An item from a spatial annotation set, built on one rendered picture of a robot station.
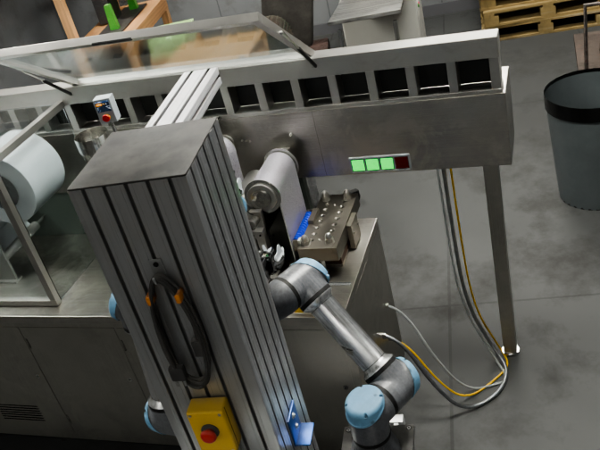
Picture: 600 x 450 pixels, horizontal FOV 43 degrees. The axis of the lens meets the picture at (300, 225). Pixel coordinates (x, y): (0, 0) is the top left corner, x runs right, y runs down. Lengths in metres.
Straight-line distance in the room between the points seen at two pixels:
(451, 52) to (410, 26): 3.67
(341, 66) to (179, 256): 1.57
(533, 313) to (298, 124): 1.67
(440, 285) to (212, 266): 2.90
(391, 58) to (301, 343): 1.12
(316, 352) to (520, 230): 2.06
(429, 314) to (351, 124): 1.44
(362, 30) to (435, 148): 3.61
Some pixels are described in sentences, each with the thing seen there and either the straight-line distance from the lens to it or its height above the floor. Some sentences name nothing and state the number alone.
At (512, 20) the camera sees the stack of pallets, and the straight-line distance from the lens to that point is 7.50.
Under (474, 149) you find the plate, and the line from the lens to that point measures 3.02.
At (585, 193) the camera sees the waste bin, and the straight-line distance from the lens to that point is 4.77.
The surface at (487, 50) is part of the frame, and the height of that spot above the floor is 1.61.
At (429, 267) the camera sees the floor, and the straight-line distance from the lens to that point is 4.47.
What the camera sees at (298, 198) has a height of 1.12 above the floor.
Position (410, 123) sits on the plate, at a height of 1.35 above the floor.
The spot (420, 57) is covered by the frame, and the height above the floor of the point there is 1.61.
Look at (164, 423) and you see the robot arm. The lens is 2.46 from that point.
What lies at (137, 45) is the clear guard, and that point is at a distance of 2.86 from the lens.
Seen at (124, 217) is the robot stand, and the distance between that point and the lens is 1.52.
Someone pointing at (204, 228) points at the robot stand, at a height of 1.91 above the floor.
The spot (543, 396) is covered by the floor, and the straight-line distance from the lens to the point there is 3.66.
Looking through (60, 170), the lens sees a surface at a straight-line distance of 3.48.
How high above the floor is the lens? 2.62
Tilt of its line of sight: 31 degrees down
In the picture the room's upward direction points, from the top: 15 degrees counter-clockwise
